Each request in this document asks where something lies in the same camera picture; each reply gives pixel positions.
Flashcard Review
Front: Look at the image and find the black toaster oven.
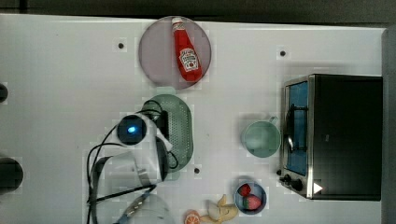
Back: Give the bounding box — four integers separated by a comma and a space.
276, 74, 383, 201

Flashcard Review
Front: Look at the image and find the pink strawberry toy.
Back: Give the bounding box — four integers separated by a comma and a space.
243, 195, 262, 210

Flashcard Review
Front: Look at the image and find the red strawberry toy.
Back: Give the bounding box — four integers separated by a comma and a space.
238, 184, 251, 197

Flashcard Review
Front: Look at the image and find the red ketchup bottle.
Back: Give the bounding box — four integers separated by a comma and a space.
172, 17, 203, 82

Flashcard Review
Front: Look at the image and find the mint green cup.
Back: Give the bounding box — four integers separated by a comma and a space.
241, 117, 281, 158

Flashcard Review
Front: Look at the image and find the black cylinder container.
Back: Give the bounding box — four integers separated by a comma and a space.
0, 158, 24, 195

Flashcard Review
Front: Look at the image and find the small blue bowl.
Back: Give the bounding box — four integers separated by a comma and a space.
233, 181, 267, 216

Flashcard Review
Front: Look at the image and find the mint green strainer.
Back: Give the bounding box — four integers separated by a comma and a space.
142, 87, 193, 181

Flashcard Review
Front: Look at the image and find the grey round plate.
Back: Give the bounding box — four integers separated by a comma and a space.
138, 16, 212, 90

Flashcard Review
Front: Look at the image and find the black camera mount cylinder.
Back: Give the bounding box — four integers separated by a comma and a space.
0, 83, 8, 103

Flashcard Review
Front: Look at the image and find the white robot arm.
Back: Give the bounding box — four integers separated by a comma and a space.
88, 113, 173, 224

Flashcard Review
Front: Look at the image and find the orange slice toy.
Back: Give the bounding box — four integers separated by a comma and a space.
184, 210, 201, 224

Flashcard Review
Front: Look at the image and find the peeled banana toy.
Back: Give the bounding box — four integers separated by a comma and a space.
200, 194, 238, 224

